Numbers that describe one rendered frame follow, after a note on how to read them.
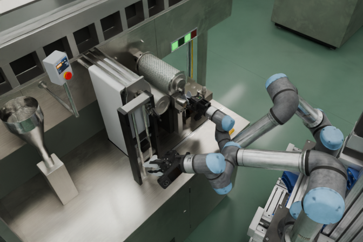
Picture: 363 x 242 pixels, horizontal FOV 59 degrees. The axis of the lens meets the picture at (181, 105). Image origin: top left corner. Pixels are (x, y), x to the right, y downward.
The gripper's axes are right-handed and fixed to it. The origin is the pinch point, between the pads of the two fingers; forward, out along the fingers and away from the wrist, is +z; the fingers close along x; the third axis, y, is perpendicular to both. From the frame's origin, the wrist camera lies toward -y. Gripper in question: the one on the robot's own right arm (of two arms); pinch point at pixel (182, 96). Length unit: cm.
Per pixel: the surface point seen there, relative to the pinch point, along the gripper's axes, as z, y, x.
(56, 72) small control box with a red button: -2, 58, 63
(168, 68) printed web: 4.1, 22.3, 5.7
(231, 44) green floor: 101, -109, -192
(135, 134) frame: -14, 18, 45
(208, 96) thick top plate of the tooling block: -6.4, -6.8, -16.2
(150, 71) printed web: 12.0, 19.5, 11.3
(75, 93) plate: 30, 17, 48
